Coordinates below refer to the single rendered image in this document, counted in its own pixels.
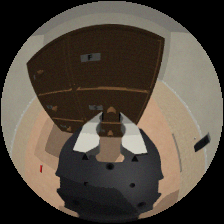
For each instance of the brown wooden chest of drawers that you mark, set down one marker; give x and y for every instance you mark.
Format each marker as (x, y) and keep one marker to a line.
(72, 85)

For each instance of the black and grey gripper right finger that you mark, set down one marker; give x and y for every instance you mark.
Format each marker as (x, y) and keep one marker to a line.
(136, 144)

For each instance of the dark brown wooden drawer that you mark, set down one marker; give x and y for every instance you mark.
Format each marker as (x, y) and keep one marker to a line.
(68, 125)
(111, 101)
(64, 102)
(54, 72)
(133, 62)
(113, 129)

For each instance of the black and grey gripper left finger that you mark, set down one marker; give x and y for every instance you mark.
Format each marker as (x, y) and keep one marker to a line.
(83, 142)

